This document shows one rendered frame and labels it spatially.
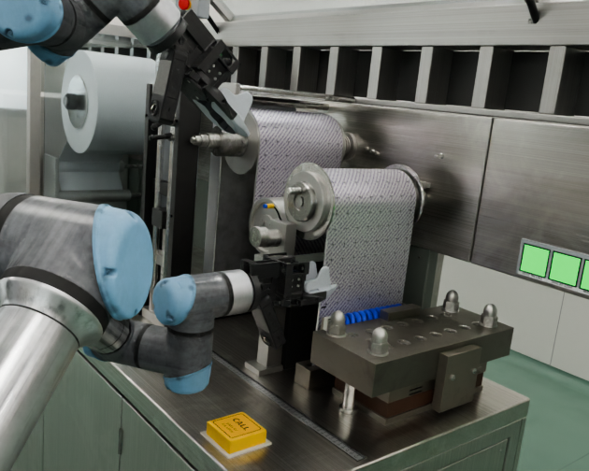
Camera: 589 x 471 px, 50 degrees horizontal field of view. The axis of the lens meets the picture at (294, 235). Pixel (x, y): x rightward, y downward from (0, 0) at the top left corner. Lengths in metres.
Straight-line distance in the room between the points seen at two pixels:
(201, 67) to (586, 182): 0.69
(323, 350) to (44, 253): 0.62
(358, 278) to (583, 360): 2.80
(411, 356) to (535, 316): 2.95
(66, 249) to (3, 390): 0.14
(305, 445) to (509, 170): 0.65
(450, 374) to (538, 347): 2.89
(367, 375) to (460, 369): 0.21
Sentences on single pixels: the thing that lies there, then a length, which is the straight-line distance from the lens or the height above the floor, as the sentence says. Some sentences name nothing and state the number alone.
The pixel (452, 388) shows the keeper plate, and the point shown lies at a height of 0.95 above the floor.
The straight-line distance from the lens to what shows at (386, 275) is 1.31.
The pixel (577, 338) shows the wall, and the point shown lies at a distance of 3.94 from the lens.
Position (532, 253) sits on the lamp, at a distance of 1.27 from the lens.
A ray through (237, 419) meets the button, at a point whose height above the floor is 0.92.
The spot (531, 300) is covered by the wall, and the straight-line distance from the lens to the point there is 4.04.
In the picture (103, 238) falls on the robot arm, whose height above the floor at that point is 1.28.
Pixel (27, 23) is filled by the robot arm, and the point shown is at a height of 1.49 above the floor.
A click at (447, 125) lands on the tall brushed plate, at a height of 1.41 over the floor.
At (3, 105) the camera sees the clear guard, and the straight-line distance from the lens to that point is 2.26.
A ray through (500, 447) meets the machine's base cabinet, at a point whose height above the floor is 0.81.
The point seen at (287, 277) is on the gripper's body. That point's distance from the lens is 1.08.
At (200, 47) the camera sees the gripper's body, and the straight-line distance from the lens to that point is 1.02.
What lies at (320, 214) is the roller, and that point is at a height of 1.24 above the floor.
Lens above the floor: 1.44
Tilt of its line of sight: 12 degrees down
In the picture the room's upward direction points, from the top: 6 degrees clockwise
